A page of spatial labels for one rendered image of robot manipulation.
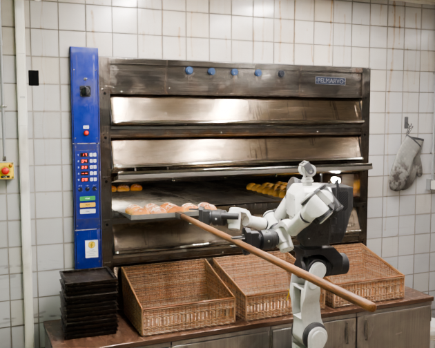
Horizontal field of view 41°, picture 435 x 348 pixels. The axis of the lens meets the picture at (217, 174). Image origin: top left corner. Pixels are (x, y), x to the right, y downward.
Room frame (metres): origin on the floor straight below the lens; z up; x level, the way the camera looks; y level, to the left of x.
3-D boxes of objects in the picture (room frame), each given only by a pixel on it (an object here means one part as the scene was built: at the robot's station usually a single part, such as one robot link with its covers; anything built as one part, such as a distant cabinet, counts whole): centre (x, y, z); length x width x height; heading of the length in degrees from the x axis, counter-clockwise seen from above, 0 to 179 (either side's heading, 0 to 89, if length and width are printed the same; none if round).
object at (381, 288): (3.83, -0.87, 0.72); 0.56 x 0.49 x 0.28; 113
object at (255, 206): (3.86, -0.18, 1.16); 1.80 x 0.06 x 0.04; 113
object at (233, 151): (3.84, -0.19, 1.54); 1.79 x 0.11 x 0.19; 113
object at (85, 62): (4.28, 1.14, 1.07); 1.93 x 0.16 x 2.15; 23
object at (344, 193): (3.00, -0.52, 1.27); 0.34 x 0.30 x 0.36; 7
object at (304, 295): (2.99, -0.48, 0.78); 0.18 x 0.15 x 0.47; 22
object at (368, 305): (2.46, -0.13, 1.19); 1.71 x 0.03 x 0.03; 22
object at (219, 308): (3.36, 0.24, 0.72); 0.56 x 0.49 x 0.28; 113
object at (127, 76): (3.86, -0.18, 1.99); 1.80 x 0.08 x 0.21; 113
